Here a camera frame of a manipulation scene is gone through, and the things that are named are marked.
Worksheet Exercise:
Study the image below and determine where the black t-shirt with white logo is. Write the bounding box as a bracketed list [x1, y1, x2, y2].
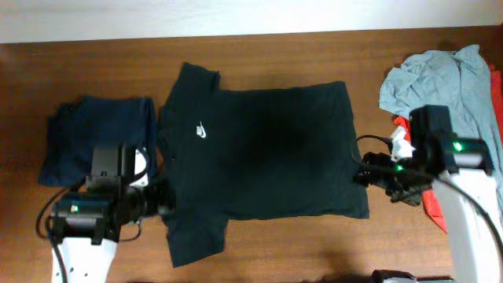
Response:
[157, 63, 369, 267]

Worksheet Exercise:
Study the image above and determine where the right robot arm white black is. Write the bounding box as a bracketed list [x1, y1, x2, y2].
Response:
[354, 105, 502, 282]

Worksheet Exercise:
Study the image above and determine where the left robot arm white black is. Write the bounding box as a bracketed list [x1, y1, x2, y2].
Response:
[44, 145, 175, 282]

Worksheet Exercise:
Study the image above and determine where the red garment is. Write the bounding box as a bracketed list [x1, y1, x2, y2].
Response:
[393, 64, 502, 233]

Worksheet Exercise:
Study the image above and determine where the folded navy blue garment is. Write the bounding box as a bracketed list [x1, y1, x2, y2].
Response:
[38, 97, 158, 187]

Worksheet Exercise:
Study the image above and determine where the grey t-shirt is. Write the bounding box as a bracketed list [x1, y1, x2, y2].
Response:
[379, 45, 502, 211]

